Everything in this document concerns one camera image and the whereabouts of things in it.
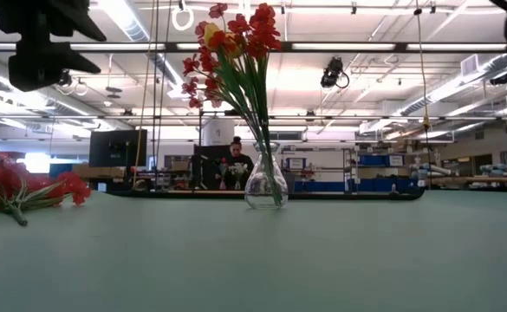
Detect red background flower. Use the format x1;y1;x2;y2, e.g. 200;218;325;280
218;158;229;191

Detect yellow artificial tulip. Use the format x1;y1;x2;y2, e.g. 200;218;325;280
203;22;224;51
224;34;244;60

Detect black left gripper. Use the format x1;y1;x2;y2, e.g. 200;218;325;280
0;0;107;93

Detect black hanging camera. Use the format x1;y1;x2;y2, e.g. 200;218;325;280
320;55;350;90

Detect black hanging cable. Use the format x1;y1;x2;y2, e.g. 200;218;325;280
152;0;160;192
156;0;174;174

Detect silver ventilation duct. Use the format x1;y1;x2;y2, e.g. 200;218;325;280
356;54;507;135

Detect wooden workbench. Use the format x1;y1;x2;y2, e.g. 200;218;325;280
426;175;507;192

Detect metal shelf rack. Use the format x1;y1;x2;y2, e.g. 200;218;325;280
342;146;410;192

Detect bright red artificial flower bunch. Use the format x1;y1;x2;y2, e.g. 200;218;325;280
229;3;285;207

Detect blue storage bin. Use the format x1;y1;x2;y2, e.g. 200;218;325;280
359;154;406;167
294;180;348;193
347;178;410;192

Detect clear glass vase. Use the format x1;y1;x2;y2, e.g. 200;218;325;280
244;141;289;211

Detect black computer monitor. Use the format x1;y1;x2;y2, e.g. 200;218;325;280
88;128;148;168

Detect yellow hanging cable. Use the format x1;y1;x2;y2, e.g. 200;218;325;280
413;0;434;190

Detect white hanging ring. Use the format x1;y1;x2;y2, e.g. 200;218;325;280
171;4;195;32

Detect white framed sign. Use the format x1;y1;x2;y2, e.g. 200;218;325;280
285;156;307;171

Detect brown cardboard box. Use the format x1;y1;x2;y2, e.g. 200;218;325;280
71;163;127;179

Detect black background monitor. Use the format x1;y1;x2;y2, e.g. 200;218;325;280
191;145;231;191

